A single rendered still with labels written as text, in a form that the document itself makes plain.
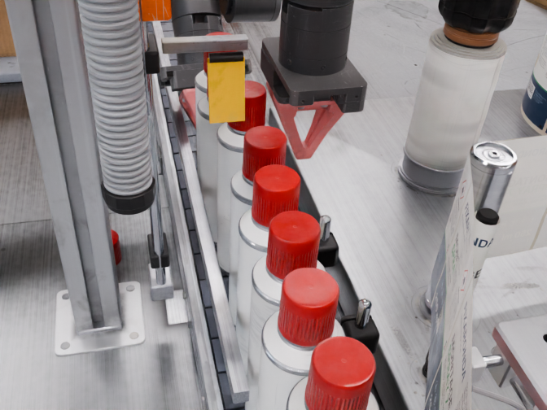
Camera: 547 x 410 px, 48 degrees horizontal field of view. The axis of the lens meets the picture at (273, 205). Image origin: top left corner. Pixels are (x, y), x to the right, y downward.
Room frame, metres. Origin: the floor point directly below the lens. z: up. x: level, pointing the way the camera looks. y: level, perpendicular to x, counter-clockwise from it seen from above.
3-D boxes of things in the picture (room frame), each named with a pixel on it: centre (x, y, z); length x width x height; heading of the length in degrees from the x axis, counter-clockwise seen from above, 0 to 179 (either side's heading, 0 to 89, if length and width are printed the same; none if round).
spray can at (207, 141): (0.52, 0.05, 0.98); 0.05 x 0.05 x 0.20
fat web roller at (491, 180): (0.43, -0.18, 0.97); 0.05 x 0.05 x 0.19
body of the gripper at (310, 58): (0.49, -0.02, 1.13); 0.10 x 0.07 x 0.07; 17
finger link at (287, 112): (0.50, -0.02, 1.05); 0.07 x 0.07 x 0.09; 17
